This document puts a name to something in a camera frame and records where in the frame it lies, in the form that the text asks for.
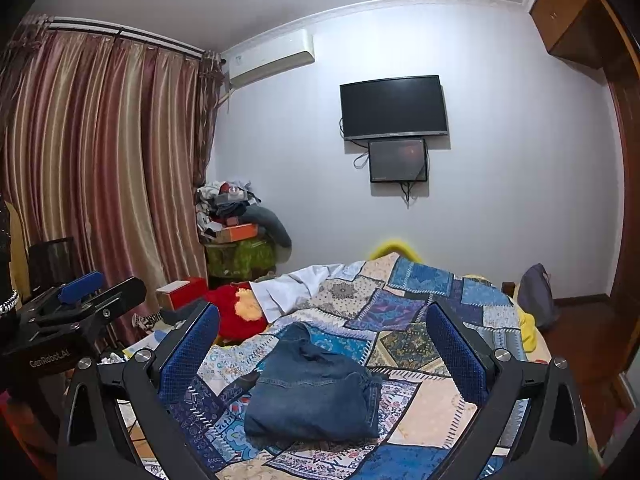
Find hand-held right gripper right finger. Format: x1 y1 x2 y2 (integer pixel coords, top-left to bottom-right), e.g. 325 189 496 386
425 300 593 480

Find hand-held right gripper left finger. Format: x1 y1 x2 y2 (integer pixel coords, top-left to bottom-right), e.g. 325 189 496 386
57 302 221 480

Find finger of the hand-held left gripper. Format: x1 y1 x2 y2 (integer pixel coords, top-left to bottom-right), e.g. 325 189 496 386
56 271 105 307
92 276 148 313

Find blue denim jeans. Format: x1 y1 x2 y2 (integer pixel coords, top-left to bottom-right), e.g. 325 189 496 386
243 321 383 443

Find person's left forearm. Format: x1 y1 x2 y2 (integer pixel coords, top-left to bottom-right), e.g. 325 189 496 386
0 200 21 317

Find pile of clothes and clutter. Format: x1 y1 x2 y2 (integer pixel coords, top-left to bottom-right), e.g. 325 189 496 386
195 177 293 261

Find zebra striped cloth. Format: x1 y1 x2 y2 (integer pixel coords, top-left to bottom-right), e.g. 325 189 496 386
132 311 163 331

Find black chair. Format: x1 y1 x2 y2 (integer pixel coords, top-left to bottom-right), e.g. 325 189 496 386
27 237 76 292

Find red and yellow fuzzy cloth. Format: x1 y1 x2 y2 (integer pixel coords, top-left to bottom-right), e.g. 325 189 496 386
205 282 268 346

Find red box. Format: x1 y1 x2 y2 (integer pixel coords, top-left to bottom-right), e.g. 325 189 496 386
156 276 208 312

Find blue patchwork quilt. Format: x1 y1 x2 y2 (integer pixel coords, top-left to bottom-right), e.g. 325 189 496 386
120 252 551 480

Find purple grey backpack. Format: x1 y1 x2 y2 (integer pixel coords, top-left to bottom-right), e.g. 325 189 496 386
517 262 560 331

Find green patterned cloth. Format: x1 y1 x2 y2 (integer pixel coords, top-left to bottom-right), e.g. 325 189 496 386
205 237 278 281

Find white cloth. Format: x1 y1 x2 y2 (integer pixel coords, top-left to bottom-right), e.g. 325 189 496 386
250 262 366 323

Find orange box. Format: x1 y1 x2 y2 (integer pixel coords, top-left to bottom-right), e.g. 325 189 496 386
217 223 260 244

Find striped brown curtain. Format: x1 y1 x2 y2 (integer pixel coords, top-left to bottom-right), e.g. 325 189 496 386
0 15 223 351

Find wooden wardrobe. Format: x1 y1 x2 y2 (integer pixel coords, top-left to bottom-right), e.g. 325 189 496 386
595 0 640 411

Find curtain rod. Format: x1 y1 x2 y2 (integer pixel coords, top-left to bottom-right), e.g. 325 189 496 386
30 16 221 61

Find white air conditioner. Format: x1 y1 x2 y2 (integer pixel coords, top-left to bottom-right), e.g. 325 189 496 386
220 28 316 92

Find wooden overhead cabinet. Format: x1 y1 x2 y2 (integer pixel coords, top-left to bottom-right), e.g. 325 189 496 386
520 0 608 68

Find small black wall monitor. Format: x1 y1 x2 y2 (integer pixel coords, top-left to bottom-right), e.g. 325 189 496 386
368 137 429 184

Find black wall television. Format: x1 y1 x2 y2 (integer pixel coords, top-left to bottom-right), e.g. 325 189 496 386
340 75 447 141

